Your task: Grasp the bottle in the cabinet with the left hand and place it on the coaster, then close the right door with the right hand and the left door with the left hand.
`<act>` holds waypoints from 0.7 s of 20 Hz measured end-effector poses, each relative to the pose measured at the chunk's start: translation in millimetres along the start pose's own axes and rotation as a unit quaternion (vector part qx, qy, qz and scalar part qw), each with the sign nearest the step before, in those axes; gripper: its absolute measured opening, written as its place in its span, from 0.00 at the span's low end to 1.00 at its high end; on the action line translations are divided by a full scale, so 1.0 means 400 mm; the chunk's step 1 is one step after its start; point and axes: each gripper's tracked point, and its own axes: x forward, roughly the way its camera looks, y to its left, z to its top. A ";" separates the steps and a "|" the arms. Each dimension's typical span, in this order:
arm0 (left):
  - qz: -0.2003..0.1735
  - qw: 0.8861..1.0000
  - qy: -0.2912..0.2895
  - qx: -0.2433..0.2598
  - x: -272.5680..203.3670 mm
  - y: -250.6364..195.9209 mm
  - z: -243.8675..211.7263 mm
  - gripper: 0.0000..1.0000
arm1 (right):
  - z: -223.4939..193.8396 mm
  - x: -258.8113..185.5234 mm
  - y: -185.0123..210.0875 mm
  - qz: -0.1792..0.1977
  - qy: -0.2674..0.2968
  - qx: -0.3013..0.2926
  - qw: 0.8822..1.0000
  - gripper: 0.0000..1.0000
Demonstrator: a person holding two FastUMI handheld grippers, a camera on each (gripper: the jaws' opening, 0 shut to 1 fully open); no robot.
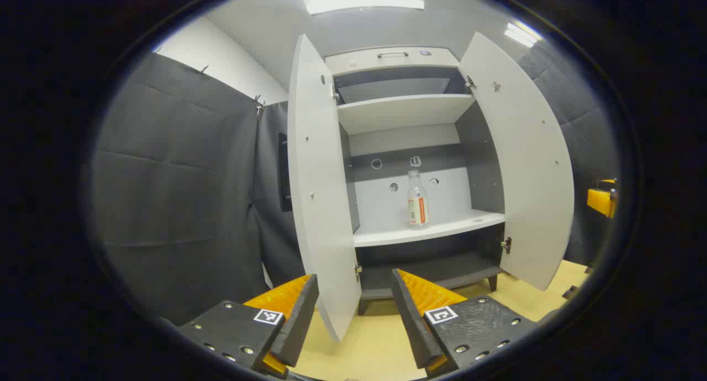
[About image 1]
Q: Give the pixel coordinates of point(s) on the grey cabinet drawer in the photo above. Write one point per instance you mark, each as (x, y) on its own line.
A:
(359, 61)

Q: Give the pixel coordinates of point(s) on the white cabinet shelf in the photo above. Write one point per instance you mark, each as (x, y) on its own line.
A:
(397, 113)
(386, 234)

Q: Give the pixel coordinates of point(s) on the grey cabinet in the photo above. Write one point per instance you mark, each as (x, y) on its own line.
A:
(486, 165)

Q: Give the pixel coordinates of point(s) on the grey cabinet door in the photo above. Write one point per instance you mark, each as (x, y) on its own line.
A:
(320, 176)
(525, 165)

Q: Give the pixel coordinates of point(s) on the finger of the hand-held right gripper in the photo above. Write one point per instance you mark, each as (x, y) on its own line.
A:
(599, 201)

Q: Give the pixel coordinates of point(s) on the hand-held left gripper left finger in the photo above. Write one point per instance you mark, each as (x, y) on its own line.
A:
(301, 320)

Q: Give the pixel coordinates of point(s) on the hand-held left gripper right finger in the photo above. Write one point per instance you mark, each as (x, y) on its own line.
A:
(409, 320)

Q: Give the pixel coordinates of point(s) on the clear plastic bottle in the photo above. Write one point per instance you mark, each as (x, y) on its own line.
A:
(418, 204)

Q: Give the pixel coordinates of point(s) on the small ceiling light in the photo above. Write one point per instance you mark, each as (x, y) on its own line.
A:
(522, 34)

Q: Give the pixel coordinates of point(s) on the black backdrop cloth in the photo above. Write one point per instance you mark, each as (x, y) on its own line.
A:
(268, 232)

